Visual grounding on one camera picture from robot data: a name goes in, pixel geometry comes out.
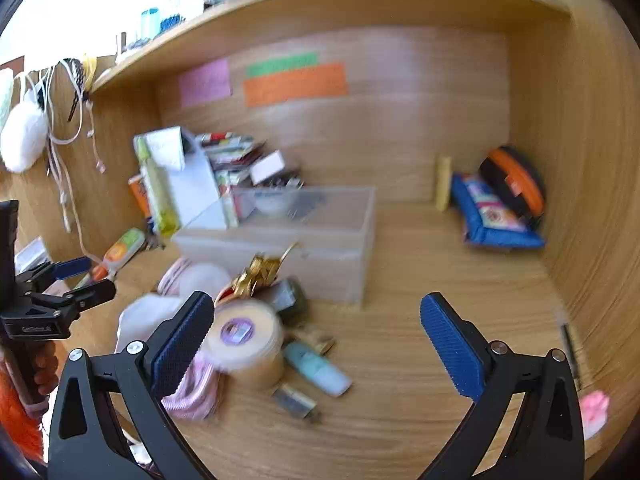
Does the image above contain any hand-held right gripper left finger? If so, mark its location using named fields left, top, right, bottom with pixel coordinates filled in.
left=47, top=291, right=216, bottom=480

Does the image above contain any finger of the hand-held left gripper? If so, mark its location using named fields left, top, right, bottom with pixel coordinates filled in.
left=31, top=280, right=117, bottom=313
left=17, top=256, right=94, bottom=287

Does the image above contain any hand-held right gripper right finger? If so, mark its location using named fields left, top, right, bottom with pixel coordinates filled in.
left=419, top=292, right=586, bottom=480

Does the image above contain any pink rope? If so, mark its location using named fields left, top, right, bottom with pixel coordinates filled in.
left=159, top=350, right=224, bottom=422

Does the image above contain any cream round container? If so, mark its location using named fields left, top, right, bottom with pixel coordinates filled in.
left=202, top=299, right=286, bottom=391

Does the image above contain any light blue small bottle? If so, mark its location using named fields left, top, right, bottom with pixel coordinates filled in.
left=284, top=342, right=353, bottom=399

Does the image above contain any clear plastic storage box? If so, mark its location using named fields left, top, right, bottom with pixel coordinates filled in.
left=172, top=185, right=378, bottom=307

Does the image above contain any person's left forearm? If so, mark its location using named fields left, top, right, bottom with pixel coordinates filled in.
left=0, top=360, right=45, bottom=463

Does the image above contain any person's left hand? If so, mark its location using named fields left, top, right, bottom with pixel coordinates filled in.
left=0, top=341, right=62, bottom=407

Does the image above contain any white cloth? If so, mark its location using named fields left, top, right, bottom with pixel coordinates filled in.
left=116, top=295, right=187, bottom=356

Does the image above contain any clear bottle with orange label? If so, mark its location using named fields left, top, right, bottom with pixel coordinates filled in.
left=100, top=227, right=147, bottom=275

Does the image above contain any pink and white round pad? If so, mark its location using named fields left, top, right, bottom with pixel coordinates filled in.
left=157, top=258, right=232, bottom=307

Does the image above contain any wooden desk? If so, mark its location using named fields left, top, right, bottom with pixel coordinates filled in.
left=0, top=195, right=618, bottom=480

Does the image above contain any orange tube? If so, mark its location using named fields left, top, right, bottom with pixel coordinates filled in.
left=128, top=175, right=153, bottom=218

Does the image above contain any yellow-green spray bottle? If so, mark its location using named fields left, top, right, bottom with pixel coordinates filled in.
left=136, top=137, right=182, bottom=237

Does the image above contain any dark bottle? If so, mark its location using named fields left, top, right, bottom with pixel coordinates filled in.
left=270, top=277, right=309, bottom=324

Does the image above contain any blue zip pouch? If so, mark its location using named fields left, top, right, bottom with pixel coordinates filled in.
left=451, top=174, right=546, bottom=250

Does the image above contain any white folded paper sheet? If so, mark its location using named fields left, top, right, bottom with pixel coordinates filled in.
left=134, top=126, right=228, bottom=231

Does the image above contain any white fluffy pompom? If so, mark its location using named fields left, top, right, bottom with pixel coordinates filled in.
left=0, top=87, right=49, bottom=173

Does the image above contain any colourful fruit print packet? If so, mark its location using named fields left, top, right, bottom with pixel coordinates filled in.
left=216, top=170, right=242, bottom=228

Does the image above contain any pink soft toy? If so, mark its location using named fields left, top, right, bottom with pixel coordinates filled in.
left=580, top=391, right=612, bottom=441

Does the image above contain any pale yellow tube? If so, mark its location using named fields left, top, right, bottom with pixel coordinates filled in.
left=435, top=156, right=453, bottom=211

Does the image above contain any black and orange case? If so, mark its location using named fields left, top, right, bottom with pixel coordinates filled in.
left=479, top=146, right=546, bottom=221

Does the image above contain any stack of printed packets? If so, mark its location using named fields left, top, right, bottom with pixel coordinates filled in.
left=196, top=132, right=269, bottom=196

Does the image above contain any small white box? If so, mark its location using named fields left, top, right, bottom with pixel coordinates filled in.
left=250, top=151, right=287, bottom=185

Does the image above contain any pink paper note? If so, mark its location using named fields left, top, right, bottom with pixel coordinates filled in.
left=179, top=58, right=232, bottom=108

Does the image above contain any orange paper note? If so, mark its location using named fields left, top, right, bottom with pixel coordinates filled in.
left=243, top=62, right=348, bottom=108

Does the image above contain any green paper note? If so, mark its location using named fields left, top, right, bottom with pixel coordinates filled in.
left=246, top=52, right=320, bottom=79

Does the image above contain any wooden shelf board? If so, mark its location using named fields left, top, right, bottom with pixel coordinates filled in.
left=90, top=0, right=572, bottom=95

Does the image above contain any long white cable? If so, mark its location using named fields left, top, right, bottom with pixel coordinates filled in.
left=25, top=67, right=101, bottom=266

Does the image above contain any black chain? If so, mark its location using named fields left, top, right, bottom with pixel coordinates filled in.
left=66, top=59, right=90, bottom=122

